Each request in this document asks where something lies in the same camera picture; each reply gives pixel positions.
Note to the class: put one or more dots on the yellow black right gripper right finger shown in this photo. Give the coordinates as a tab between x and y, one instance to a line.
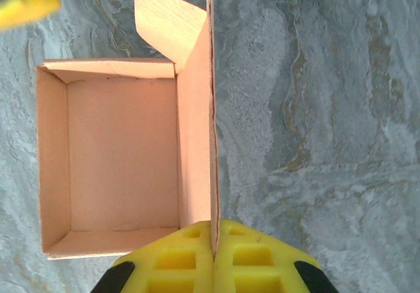
262	263

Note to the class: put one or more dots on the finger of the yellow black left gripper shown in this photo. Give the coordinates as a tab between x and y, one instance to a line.
26	1

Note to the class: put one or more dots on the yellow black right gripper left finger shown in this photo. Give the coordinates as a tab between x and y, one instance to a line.
174	263

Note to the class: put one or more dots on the tan cardboard box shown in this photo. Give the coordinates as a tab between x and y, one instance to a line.
121	142

